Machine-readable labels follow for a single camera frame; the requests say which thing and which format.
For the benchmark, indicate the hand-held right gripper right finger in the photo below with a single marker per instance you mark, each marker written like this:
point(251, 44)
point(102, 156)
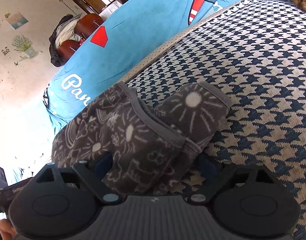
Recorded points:
point(208, 165)

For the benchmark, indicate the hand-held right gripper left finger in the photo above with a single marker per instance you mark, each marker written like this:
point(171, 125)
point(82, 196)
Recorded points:
point(104, 163)

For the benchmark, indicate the grey printed fleece jacket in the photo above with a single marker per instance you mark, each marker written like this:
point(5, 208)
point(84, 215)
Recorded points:
point(143, 135)

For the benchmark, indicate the person's left hand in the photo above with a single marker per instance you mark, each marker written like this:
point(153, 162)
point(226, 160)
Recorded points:
point(7, 231)

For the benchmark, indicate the brown wooden chair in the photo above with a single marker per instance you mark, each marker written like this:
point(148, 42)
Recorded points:
point(89, 23)
point(68, 50)

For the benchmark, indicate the red floral cloth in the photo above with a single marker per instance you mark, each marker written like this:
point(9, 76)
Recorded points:
point(82, 41)

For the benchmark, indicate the pile of coats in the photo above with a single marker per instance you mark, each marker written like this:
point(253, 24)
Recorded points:
point(61, 32)

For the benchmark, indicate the table with white cloth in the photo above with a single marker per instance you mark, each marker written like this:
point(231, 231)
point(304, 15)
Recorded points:
point(110, 8)

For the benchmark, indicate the lavender wall sticker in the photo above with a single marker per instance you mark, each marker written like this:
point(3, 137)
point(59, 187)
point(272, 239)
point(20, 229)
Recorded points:
point(24, 46)

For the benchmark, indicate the seascape wall picture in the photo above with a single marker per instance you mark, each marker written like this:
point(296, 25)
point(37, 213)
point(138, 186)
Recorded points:
point(17, 20)

